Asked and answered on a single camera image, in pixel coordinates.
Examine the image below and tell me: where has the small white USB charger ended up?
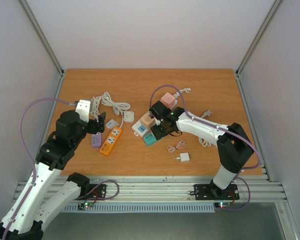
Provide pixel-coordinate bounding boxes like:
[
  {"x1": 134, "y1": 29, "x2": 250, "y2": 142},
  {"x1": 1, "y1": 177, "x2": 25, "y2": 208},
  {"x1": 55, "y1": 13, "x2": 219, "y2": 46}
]
[{"x1": 105, "y1": 119, "x2": 119, "y2": 129}]

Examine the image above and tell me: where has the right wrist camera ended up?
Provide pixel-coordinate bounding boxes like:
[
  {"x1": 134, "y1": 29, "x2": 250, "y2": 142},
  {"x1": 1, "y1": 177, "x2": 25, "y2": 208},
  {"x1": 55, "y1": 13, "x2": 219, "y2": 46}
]
[{"x1": 149, "y1": 112, "x2": 164, "y2": 126}]

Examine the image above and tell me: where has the pink cube socket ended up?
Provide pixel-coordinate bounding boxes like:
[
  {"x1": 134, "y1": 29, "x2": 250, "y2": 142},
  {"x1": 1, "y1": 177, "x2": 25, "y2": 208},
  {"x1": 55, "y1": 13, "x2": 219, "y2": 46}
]
[{"x1": 160, "y1": 92, "x2": 178, "y2": 110}]

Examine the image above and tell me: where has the white charger with pink cable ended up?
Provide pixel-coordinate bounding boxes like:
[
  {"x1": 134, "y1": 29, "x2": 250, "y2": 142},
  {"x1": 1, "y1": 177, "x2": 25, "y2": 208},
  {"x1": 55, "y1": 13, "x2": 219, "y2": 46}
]
[{"x1": 166, "y1": 140, "x2": 190, "y2": 163}]

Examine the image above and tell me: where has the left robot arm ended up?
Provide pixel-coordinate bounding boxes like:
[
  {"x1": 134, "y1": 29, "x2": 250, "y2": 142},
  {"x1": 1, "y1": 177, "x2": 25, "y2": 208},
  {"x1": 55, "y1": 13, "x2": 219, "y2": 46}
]
[{"x1": 0, "y1": 110, "x2": 106, "y2": 240}]

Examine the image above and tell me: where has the purple power strip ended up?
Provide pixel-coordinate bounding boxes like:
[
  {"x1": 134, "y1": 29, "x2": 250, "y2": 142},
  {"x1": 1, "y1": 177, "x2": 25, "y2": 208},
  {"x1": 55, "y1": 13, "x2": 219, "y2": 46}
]
[{"x1": 91, "y1": 132, "x2": 103, "y2": 148}]

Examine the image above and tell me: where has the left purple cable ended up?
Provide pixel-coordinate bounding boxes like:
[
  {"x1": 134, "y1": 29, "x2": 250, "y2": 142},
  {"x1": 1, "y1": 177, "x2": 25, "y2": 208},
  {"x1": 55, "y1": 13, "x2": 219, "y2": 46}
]
[{"x1": 1, "y1": 97, "x2": 77, "y2": 240}]

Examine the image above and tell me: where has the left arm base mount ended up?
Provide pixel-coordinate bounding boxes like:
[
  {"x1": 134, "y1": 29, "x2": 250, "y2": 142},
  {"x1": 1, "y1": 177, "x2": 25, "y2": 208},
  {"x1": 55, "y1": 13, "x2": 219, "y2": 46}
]
[{"x1": 85, "y1": 184, "x2": 107, "y2": 200}]

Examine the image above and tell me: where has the white cable of orange strip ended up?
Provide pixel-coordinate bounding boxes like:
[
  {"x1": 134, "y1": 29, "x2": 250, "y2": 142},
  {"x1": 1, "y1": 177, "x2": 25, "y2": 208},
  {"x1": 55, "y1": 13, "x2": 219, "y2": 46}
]
[{"x1": 99, "y1": 91, "x2": 132, "y2": 128}]

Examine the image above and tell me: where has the aluminium rail frame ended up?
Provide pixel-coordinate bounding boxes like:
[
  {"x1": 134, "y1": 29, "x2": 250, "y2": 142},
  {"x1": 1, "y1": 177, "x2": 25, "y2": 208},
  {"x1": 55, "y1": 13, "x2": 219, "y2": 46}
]
[{"x1": 12, "y1": 174, "x2": 288, "y2": 204}]

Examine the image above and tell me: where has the orange power strip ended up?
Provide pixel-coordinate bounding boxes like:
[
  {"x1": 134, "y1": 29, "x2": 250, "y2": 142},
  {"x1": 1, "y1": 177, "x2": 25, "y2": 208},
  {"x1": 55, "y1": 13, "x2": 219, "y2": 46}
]
[{"x1": 99, "y1": 126, "x2": 123, "y2": 157}]

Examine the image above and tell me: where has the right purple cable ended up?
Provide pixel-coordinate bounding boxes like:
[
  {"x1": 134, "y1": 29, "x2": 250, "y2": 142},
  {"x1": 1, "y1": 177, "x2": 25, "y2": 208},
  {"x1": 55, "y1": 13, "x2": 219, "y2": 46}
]
[{"x1": 149, "y1": 84, "x2": 261, "y2": 212}]

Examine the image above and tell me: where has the white plug of long strip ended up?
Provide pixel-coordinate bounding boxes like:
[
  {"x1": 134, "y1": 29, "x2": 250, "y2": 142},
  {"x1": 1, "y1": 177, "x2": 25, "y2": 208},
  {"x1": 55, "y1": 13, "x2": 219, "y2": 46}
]
[{"x1": 179, "y1": 87, "x2": 192, "y2": 94}]

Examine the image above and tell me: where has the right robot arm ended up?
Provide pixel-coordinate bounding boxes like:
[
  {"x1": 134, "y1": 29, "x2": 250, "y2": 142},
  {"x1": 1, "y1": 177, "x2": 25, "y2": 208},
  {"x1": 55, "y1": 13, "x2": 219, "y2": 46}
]
[{"x1": 149, "y1": 101, "x2": 257, "y2": 199}]

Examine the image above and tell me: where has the beige cube socket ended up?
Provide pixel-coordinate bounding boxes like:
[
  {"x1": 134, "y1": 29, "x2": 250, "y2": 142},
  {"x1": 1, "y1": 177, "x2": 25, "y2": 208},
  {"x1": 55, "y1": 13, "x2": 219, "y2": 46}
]
[{"x1": 140, "y1": 111, "x2": 156, "y2": 129}]

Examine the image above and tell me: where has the white adapter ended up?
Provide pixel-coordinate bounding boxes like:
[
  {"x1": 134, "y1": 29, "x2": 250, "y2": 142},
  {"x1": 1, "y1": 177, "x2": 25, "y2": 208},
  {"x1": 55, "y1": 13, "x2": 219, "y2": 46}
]
[{"x1": 123, "y1": 111, "x2": 135, "y2": 123}]

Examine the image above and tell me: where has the white cable of purple strip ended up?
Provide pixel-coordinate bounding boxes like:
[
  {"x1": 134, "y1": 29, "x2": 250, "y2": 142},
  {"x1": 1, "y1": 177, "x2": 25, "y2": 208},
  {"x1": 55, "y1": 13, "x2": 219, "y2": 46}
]
[{"x1": 89, "y1": 94, "x2": 103, "y2": 118}]

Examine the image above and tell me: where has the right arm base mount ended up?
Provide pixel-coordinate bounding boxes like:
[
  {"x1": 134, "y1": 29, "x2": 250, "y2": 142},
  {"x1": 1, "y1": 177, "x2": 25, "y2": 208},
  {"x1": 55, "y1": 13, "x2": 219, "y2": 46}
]
[{"x1": 190, "y1": 184, "x2": 240, "y2": 201}]

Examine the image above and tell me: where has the white cable of teal strip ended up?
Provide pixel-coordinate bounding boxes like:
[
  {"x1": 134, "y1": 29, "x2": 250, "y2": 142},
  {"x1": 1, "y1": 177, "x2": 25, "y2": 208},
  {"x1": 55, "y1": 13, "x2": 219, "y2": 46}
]
[{"x1": 198, "y1": 109, "x2": 213, "y2": 148}]

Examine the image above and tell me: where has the grey slotted cable duct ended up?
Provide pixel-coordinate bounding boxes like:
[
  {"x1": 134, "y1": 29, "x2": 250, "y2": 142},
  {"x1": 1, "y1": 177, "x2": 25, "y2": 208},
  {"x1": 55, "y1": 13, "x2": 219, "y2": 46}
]
[{"x1": 62, "y1": 202, "x2": 215, "y2": 214}]

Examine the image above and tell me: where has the long white power strip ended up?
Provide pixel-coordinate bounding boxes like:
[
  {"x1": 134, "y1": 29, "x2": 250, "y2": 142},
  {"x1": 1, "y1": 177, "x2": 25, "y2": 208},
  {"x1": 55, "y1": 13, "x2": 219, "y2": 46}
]
[{"x1": 132, "y1": 92, "x2": 180, "y2": 138}]

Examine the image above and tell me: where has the teal power strip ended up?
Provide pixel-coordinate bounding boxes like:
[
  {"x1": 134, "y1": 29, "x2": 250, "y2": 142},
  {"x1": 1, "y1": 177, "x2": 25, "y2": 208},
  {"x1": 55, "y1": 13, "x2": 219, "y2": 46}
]
[{"x1": 143, "y1": 132, "x2": 157, "y2": 147}]

